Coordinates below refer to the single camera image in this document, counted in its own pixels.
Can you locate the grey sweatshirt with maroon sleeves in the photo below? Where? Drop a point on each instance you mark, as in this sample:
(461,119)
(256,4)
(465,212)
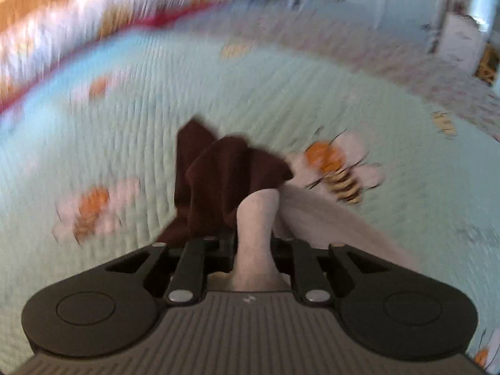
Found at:
(226,179)

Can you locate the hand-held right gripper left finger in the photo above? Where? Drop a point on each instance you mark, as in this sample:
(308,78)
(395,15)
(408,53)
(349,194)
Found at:
(228,254)

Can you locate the quilted bee-print bedspread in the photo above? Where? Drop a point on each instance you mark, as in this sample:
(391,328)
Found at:
(136,132)

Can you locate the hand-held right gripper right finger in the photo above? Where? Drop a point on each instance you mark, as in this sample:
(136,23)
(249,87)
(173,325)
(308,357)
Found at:
(280,256)

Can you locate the floral rolled duvet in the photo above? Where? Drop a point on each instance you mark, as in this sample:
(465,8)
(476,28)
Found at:
(70,31)

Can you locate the white drawer cabinet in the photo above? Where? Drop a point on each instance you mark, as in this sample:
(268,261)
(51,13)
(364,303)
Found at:
(463,43)

